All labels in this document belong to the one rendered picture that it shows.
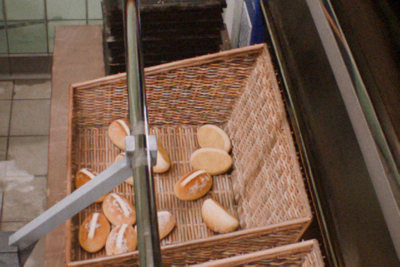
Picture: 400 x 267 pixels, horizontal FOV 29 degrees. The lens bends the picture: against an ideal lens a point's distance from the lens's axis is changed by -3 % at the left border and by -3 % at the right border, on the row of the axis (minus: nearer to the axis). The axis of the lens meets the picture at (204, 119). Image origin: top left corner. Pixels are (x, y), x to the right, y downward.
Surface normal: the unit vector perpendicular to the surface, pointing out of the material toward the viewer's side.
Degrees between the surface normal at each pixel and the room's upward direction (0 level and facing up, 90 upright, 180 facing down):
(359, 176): 70
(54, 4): 90
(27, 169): 0
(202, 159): 54
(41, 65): 90
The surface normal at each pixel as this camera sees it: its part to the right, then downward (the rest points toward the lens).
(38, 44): 0.11, 0.68
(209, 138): -0.50, -0.17
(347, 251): -0.91, -0.23
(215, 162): 0.00, 0.11
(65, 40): 0.07, -0.74
